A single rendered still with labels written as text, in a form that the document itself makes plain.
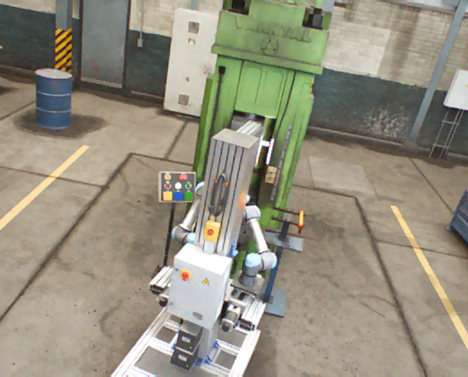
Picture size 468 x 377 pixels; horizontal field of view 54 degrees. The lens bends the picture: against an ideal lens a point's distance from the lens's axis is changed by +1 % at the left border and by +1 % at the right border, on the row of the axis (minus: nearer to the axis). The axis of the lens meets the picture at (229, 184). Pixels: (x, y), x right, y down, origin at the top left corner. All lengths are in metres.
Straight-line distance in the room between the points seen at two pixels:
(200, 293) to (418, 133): 8.48
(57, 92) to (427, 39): 7.19
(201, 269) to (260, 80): 1.92
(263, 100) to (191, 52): 5.40
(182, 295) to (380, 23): 8.05
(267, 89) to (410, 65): 6.58
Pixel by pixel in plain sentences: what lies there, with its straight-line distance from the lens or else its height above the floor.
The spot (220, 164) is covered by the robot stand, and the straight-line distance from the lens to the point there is 2.88.
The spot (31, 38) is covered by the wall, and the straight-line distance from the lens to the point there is 11.22.
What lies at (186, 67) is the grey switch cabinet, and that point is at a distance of 9.59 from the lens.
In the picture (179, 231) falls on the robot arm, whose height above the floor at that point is 1.04.
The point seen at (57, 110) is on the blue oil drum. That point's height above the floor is 0.32.
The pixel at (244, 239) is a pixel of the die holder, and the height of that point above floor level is 0.61.
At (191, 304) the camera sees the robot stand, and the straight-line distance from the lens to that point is 3.21.
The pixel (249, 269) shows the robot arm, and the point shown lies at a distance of 3.53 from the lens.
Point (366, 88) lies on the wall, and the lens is 10.40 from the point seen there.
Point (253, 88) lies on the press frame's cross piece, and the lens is 4.22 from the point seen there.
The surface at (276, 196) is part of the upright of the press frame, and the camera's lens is 4.57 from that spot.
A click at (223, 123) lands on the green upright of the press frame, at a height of 1.68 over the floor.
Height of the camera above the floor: 2.98
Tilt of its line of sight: 25 degrees down
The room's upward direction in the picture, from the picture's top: 11 degrees clockwise
